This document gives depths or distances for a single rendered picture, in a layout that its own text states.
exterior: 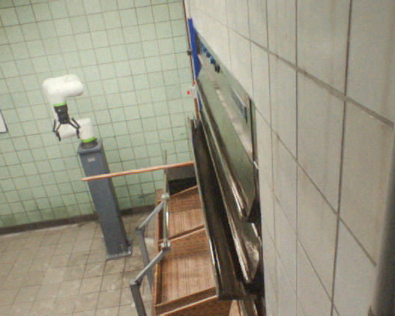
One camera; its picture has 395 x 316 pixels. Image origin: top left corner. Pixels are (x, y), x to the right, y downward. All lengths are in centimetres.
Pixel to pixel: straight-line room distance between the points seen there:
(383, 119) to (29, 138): 390
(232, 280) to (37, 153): 316
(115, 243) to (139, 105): 142
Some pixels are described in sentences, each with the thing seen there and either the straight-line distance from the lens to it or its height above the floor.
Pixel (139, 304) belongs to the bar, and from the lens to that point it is 219.
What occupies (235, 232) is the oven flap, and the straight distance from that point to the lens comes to 144.
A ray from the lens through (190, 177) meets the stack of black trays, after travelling 311.
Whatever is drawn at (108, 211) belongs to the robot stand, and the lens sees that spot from 350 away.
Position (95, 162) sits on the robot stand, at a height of 106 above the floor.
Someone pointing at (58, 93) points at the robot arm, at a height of 182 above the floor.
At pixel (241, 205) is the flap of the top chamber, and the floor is 173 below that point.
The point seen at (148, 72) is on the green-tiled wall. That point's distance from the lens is 365.
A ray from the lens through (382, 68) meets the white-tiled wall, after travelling 34.
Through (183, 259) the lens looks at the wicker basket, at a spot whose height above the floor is 59.
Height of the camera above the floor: 237
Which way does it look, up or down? 26 degrees down
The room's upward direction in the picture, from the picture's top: 8 degrees counter-clockwise
